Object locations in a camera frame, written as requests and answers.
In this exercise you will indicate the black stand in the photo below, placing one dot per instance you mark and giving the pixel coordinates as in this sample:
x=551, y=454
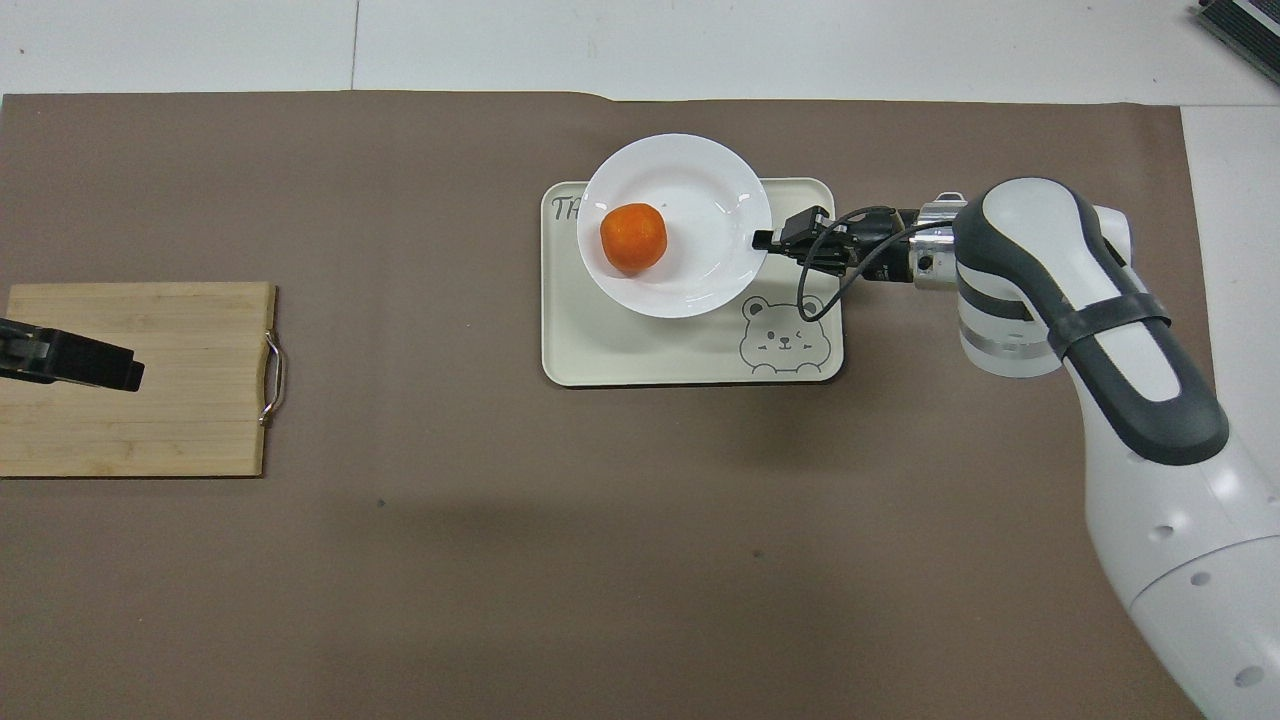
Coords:
x=1248, y=22

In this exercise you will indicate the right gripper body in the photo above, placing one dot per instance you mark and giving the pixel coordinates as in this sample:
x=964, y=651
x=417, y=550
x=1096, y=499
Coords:
x=882, y=231

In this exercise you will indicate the white round plate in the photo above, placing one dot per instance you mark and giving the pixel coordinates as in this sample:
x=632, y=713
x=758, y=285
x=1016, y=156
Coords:
x=705, y=195

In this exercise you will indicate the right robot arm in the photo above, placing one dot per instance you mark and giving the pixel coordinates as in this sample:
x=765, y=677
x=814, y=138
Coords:
x=1130, y=340

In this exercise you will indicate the orange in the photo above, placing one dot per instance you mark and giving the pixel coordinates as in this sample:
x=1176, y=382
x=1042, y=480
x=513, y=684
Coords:
x=633, y=240

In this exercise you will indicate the cream tray with bear drawing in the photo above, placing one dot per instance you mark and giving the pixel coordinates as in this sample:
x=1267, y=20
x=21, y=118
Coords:
x=650, y=352

